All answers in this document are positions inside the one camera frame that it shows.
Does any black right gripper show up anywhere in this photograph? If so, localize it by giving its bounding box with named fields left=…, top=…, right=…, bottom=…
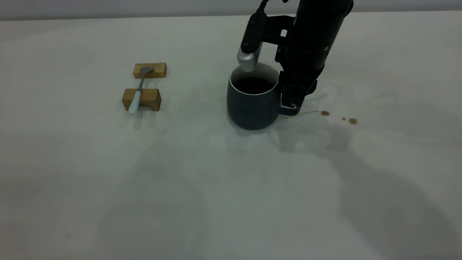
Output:
left=275, top=11, right=348, bottom=109

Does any dark grey ceramic mug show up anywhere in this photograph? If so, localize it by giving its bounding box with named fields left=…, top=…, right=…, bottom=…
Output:
left=226, top=63, right=302, bottom=131

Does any rectangular wooden block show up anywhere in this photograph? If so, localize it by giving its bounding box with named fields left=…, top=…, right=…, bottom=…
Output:
left=133, top=62, right=167, bottom=79

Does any metal spoon light blue handle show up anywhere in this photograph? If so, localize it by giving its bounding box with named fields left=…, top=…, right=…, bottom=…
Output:
left=128, top=66, right=155, bottom=116

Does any dark coffee liquid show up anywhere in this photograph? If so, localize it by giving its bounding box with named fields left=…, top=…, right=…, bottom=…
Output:
left=233, top=77, right=275, bottom=95

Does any arched wooden block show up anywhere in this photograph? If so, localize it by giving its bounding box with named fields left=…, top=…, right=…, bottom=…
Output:
left=122, top=88, right=162, bottom=112

